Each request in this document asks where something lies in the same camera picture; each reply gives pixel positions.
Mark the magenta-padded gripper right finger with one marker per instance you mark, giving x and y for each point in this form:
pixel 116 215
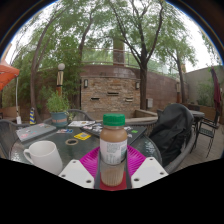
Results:
pixel 140 166

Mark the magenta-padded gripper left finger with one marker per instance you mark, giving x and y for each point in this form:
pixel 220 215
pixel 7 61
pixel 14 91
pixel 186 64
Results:
pixel 83 166

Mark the green-capped brown drink bottle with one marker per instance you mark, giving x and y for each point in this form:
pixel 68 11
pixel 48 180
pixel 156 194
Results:
pixel 113 146

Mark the brown tape roll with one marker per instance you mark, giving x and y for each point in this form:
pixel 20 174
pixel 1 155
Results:
pixel 67 142

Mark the yellow card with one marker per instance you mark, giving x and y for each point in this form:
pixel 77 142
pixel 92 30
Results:
pixel 82 136

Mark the black laptop with stickers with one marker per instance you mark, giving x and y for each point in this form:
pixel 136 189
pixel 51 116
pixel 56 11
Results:
pixel 135 131

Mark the white ceramic mug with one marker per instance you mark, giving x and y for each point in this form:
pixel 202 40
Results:
pixel 46 156

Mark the blue sticker card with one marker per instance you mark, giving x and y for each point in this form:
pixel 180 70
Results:
pixel 65 131

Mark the white printed paper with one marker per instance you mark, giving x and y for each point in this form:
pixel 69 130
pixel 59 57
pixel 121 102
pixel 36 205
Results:
pixel 80 123

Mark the black jacket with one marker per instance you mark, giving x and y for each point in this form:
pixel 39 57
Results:
pixel 170 133

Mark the grey laptop with stickers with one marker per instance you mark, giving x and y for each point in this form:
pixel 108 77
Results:
pixel 35 131

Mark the potted green plant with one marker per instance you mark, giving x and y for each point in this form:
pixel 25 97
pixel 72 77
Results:
pixel 58 106

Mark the blue yellow striped cone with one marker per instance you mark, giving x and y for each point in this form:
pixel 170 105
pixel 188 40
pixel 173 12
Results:
pixel 32 116

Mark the black metal patio chair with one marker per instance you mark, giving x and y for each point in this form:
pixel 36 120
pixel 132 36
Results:
pixel 208 133

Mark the dark-trunk tree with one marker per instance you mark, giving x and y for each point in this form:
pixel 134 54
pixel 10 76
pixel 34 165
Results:
pixel 143 90

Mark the dark round patio table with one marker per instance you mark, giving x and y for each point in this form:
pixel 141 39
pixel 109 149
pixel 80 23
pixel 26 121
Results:
pixel 197 114

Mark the leaning brown-trunk tree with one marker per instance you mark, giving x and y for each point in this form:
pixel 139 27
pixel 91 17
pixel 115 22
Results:
pixel 33 96

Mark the folded maroon patio umbrella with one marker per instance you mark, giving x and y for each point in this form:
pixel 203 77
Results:
pixel 216 90

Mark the orange canopy tent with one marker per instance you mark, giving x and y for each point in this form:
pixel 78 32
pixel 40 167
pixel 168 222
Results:
pixel 6 75

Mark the grey wall utility box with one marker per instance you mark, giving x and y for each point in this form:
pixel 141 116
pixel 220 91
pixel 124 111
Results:
pixel 149 103

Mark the black wall lantern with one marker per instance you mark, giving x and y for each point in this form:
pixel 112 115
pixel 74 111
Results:
pixel 85 83
pixel 137 85

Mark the wooden globe lamp post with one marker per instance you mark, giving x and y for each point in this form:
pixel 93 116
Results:
pixel 60 80

